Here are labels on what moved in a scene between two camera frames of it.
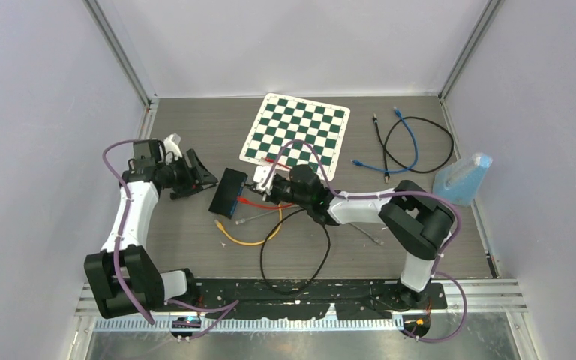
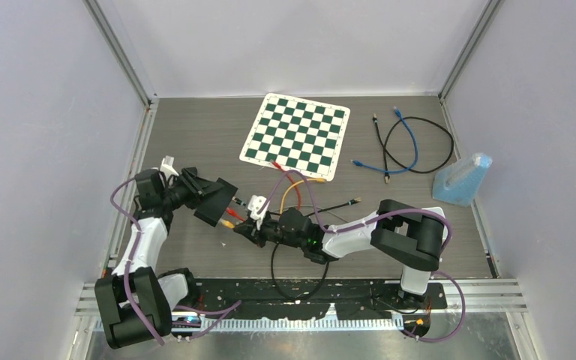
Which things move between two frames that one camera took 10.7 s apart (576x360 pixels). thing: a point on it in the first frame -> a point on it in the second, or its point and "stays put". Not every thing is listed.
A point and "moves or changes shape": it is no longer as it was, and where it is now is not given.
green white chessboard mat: x=282 y=121 stays put
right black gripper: x=267 y=198 -> x=249 y=228
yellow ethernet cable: x=246 y=242 moves or changes shape
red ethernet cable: x=249 y=202 moves or changes shape
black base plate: x=302 y=298 stays put
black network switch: x=229 y=193 moves or changes shape
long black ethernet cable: x=262 y=254 -> x=309 y=214
